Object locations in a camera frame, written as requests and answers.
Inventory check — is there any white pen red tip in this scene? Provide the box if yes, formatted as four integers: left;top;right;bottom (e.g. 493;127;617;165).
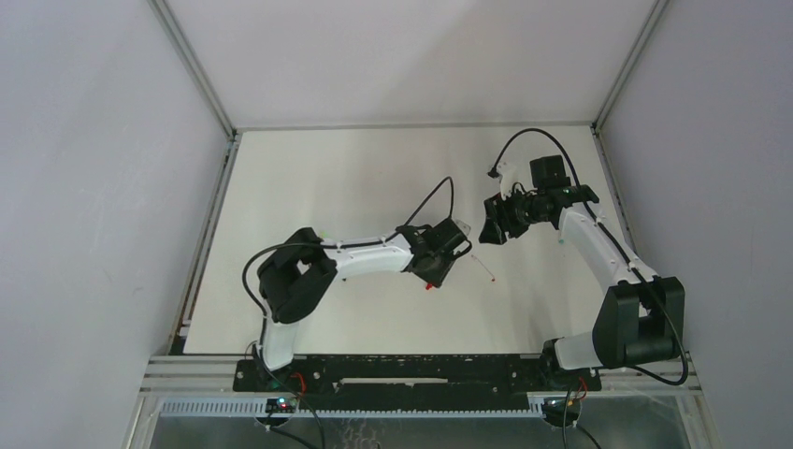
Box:
470;254;497;282

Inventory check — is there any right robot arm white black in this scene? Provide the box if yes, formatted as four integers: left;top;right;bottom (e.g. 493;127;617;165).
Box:
479;155;685;371

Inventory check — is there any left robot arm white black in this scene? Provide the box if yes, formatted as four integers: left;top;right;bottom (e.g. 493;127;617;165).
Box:
242;217;472;371

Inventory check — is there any small circuit board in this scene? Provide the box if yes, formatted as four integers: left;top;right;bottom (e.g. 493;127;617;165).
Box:
265;397;299;415

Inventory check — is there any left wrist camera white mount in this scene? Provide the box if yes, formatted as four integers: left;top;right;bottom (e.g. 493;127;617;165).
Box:
454;219;470;235

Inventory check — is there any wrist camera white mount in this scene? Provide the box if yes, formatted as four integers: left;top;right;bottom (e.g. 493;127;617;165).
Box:
496;161;526;199
454;219;470;235

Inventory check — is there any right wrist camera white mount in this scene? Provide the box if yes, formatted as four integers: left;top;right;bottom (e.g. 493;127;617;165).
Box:
496;161;526;199

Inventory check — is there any right black camera cable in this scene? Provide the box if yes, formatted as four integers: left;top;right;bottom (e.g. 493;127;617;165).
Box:
487;128;690;386

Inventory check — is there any black camera cable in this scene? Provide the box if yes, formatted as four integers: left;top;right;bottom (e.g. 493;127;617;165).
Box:
487;128;690;386
241;176;456;449

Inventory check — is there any left black camera cable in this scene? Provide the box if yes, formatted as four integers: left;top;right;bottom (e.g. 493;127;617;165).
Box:
241;176;456;449

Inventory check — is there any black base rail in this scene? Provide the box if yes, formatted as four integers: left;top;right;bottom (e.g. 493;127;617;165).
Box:
232;354;602;413

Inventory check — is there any aluminium frame profile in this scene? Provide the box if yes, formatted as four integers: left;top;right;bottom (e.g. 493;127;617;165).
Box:
164;131;241;355

